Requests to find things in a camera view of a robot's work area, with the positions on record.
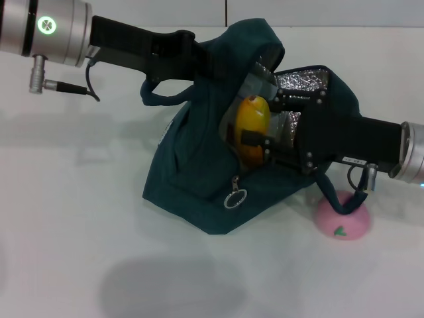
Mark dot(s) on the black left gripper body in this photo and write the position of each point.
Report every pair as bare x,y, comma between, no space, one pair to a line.
139,43

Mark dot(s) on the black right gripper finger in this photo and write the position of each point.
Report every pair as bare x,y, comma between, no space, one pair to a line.
295,101
281,154

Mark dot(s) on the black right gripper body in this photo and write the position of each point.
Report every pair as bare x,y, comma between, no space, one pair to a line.
348,139

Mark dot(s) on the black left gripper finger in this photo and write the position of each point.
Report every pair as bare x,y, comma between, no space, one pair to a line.
215,64

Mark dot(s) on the clear plastic food container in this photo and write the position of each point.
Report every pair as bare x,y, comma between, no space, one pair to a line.
261,87

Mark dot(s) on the yellow toy banana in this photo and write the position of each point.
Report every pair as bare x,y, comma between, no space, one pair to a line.
251,116

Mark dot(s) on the pink toy peach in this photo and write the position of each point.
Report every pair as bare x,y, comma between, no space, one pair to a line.
351,225

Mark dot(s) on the dark teal fabric lunch bag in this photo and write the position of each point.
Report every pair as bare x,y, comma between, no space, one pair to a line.
192,149

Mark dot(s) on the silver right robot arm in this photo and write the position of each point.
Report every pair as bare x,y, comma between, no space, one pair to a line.
414,152

